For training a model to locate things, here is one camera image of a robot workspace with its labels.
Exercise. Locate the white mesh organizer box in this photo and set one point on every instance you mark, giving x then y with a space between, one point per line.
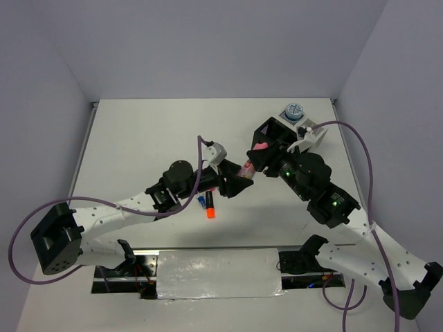
304 121

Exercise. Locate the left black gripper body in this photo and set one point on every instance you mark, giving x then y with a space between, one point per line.
208 178

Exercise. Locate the orange cap highlighter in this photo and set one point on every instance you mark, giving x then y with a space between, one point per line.
210 208

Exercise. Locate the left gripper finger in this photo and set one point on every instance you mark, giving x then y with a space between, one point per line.
227 167
236 184

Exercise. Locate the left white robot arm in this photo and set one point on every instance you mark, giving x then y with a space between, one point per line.
66 237

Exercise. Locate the pink cap marker tube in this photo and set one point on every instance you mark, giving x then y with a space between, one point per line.
248 170

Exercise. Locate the black slotted organizer box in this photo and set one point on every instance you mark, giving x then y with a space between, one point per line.
272 131

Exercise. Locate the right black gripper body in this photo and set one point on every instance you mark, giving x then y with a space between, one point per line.
286 170

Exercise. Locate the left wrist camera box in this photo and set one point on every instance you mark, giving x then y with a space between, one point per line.
214 153

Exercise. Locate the clear glue bottle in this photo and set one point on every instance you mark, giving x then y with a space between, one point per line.
201 201

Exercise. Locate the blue round tape tub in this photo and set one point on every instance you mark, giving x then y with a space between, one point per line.
293 112

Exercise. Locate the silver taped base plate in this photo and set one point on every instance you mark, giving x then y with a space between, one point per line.
218 274

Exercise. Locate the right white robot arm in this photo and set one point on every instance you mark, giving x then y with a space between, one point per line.
404 281

